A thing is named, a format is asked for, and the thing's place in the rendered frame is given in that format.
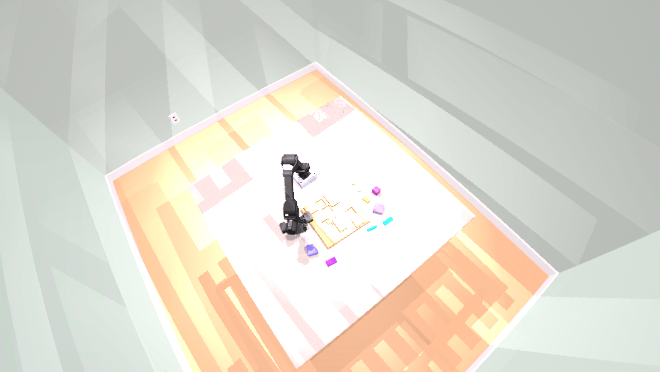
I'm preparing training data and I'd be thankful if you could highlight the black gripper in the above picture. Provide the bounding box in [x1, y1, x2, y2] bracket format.
[278, 211, 313, 234]

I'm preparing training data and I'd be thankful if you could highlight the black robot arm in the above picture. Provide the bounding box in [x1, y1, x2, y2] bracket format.
[280, 153, 311, 235]

